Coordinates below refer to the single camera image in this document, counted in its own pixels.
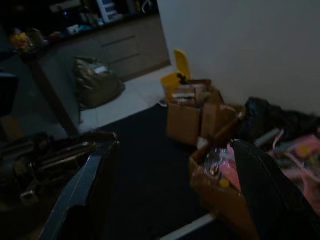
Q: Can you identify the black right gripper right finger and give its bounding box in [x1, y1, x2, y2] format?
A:
[231, 138, 320, 240]

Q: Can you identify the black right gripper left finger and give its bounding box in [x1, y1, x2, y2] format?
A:
[46, 139, 121, 240]

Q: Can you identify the cardboard box with pink trash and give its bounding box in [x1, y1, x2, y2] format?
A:
[189, 146, 261, 240]

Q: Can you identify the yellow rubbish bin with lid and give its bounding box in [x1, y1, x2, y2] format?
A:
[160, 48, 194, 101]

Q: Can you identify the pink plastic packaging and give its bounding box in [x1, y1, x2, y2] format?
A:
[268, 134, 320, 216]

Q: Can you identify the black garbage bag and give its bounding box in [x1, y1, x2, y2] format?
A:
[243, 95, 320, 141]

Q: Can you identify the small brown cardboard box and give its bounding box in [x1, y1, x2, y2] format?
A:
[200, 101, 248, 146]

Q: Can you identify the olive garbage bag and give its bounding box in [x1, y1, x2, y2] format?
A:
[73, 55, 126, 110]

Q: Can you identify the large brown cardboard box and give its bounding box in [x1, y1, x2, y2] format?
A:
[166, 79, 226, 146]

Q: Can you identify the dark wooden table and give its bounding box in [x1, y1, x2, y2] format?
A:
[0, 41, 81, 136]

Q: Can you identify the brown drawer cabinet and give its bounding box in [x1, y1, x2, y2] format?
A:
[56, 14, 171, 84]

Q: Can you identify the yellow item on table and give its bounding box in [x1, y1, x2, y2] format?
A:
[9, 27, 34, 53]

